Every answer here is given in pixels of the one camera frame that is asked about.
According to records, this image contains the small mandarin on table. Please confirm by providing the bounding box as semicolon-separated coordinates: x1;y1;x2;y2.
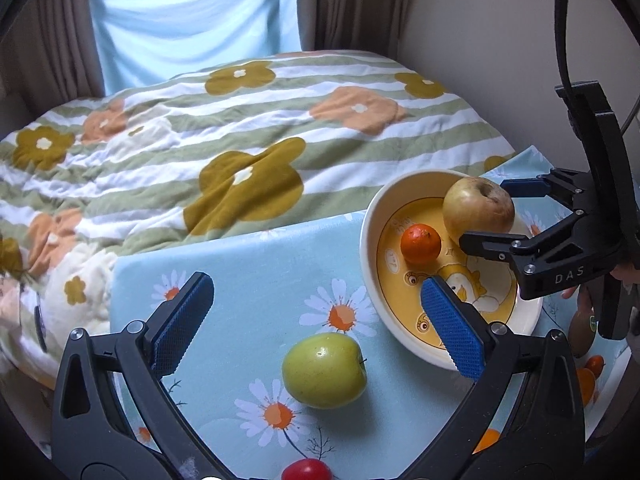
584;354;605;379

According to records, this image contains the brown curtain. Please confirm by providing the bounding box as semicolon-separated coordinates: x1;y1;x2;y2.
297;0;410;58
1;0;105;132

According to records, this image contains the medium orange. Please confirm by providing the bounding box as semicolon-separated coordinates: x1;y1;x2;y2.
473;428;501;454

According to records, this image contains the red cherry tomato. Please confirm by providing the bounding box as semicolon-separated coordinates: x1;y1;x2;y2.
281;458;333;480

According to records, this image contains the person's right hand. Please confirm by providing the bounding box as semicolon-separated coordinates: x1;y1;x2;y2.
561;262;639;314

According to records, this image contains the large orange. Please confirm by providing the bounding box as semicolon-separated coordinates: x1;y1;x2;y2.
576;367;597;406

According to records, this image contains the right brown curtain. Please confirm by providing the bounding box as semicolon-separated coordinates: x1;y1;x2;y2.
297;0;410;58

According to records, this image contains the left brown curtain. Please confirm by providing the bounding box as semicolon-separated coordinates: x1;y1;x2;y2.
1;0;105;132

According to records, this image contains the striped floral quilt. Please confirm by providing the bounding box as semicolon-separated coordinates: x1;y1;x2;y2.
1;50;513;388

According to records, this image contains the wrinkled brown apple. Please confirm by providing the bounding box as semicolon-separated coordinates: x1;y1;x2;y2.
442;177;515;244

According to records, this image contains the brown kiwi with sticker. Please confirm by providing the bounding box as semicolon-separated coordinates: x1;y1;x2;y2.
567;311;597;359

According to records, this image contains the blue daisy tablecloth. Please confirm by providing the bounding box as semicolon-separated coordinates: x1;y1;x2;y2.
108;145;632;480

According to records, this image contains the small mandarin in bowl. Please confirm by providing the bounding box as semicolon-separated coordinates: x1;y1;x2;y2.
400;223;442;266

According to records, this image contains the cream yellow duck bowl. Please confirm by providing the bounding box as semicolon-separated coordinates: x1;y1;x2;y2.
359;170;542;370

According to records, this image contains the green apple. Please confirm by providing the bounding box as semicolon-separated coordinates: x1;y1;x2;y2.
281;333;368;410

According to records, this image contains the light blue window cloth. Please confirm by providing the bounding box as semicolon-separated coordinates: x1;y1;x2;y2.
89;0;300;94

